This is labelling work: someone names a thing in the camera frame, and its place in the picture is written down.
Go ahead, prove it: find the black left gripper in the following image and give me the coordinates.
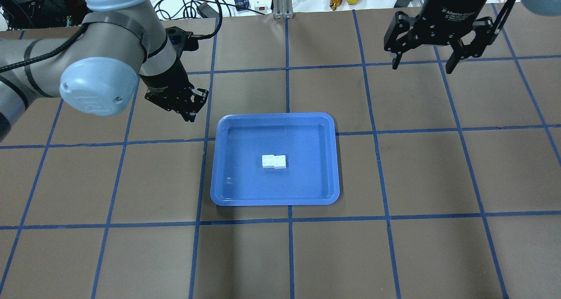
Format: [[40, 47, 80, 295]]
[[139, 26, 209, 122]]

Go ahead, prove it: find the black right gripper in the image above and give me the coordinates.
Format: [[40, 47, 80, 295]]
[[384, 0, 517, 75]]

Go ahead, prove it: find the white block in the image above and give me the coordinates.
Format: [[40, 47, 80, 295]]
[[261, 154, 276, 169], [274, 155, 287, 169]]

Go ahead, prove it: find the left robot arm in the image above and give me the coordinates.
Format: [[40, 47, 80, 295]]
[[0, 0, 209, 139]]

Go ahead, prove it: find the blue plastic tray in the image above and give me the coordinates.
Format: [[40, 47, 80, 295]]
[[210, 112, 341, 206]]

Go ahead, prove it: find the aluminium frame post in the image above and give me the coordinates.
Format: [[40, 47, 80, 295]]
[[271, 0, 294, 19]]

